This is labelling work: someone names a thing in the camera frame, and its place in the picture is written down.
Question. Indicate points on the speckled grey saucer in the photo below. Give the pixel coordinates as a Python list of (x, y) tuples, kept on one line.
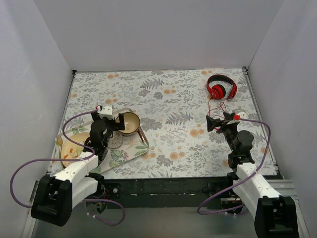
[(115, 142)]

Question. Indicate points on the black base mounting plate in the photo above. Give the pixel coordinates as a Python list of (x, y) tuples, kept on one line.
[(161, 192)]

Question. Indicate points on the gold fork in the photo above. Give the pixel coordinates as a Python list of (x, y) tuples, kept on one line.
[(59, 143)]

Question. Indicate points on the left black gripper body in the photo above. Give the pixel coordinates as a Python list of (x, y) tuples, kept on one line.
[(110, 122)]

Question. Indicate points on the floral serving tray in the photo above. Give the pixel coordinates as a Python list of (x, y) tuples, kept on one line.
[(131, 148)]

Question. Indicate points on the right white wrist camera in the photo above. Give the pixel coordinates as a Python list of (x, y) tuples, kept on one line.
[(239, 114)]

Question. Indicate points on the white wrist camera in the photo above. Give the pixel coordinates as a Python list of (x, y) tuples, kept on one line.
[(105, 111), (239, 114)]

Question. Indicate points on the beige ceramic bowl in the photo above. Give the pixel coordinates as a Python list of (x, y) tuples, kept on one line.
[(132, 124)]

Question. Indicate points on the yellow bird plate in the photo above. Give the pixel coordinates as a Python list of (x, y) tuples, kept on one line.
[(70, 150)]

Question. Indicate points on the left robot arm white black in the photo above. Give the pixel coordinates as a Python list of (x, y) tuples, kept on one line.
[(57, 195)]

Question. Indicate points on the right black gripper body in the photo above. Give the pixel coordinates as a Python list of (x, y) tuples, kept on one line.
[(223, 125)]

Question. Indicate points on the copper spoon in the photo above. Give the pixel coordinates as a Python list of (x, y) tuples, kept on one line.
[(142, 136)]

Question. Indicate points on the red black headphones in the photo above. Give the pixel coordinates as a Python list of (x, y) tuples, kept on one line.
[(218, 91)]

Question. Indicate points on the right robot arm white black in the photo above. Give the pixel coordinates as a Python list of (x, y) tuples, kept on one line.
[(239, 160)]

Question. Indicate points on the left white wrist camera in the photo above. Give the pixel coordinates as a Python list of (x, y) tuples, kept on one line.
[(105, 111)]

